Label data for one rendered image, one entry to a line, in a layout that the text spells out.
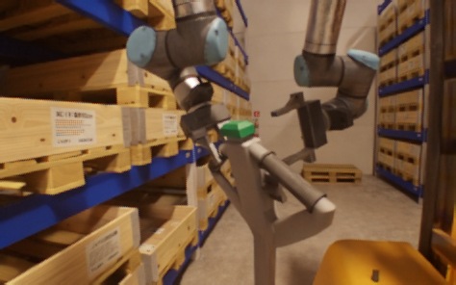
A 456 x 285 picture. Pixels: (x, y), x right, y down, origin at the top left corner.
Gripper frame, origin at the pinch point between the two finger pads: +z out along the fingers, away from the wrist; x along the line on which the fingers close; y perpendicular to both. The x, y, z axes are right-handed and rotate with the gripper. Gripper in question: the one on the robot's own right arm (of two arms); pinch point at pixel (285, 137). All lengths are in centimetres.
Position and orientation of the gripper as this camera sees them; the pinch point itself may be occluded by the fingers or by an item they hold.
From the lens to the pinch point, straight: 61.4
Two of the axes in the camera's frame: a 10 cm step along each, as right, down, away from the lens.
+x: -2.7, -9.4, -2.3
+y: -4.9, -0.7, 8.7
